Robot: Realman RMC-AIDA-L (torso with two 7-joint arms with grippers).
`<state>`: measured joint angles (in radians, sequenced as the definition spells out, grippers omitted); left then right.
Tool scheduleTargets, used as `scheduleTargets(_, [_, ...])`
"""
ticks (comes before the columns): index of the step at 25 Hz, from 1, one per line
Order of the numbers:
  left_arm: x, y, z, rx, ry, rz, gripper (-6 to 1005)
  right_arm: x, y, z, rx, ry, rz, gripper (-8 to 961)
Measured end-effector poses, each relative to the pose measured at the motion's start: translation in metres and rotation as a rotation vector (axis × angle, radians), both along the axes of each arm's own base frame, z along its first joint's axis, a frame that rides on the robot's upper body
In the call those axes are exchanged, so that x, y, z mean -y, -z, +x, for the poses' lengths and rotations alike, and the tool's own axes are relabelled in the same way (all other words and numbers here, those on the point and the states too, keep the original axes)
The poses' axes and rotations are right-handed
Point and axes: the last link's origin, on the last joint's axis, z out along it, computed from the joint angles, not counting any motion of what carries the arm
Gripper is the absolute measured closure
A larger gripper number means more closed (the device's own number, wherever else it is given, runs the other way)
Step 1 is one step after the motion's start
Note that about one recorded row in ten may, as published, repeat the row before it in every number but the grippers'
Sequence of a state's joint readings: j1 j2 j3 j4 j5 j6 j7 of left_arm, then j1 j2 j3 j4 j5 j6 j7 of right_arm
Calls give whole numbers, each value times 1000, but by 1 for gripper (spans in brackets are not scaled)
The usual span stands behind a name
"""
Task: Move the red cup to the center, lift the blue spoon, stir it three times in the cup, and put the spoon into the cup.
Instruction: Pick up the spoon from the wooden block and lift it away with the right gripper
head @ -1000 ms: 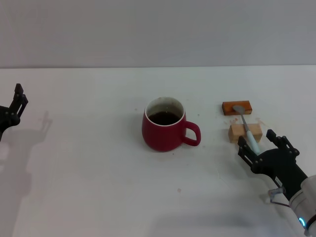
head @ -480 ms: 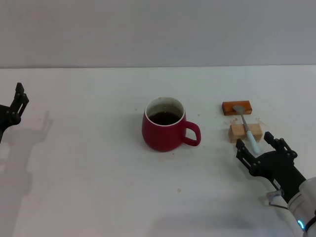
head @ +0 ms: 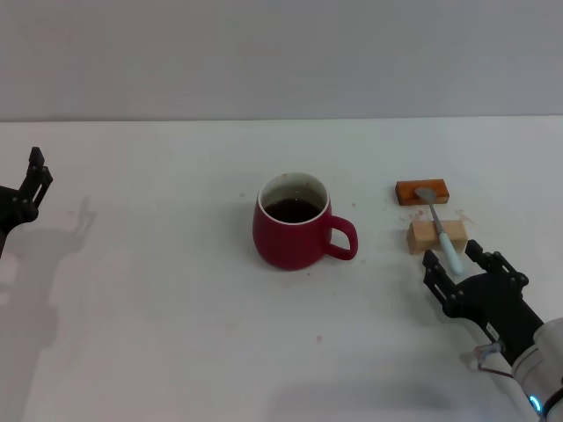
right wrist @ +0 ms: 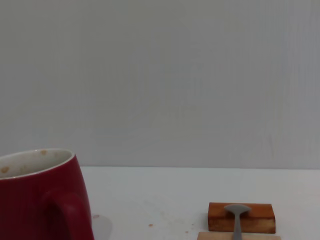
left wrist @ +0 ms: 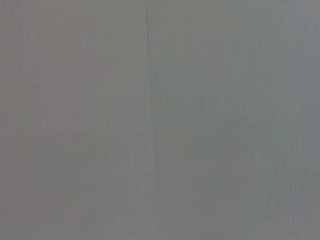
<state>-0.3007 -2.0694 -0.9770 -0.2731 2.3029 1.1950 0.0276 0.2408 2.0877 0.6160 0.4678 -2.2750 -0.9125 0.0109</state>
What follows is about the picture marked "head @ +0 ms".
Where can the light wooden block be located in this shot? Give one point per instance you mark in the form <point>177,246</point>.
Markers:
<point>422,237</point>

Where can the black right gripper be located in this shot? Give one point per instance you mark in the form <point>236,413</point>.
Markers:
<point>492,307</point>

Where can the orange-brown wooden block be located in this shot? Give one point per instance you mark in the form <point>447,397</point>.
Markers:
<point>407,193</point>

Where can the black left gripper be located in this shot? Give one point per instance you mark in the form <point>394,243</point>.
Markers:
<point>13,211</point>

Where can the red ceramic mug with coffee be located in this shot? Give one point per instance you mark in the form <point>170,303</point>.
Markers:
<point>290,246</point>

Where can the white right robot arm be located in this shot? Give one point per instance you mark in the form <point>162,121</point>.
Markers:
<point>545,373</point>

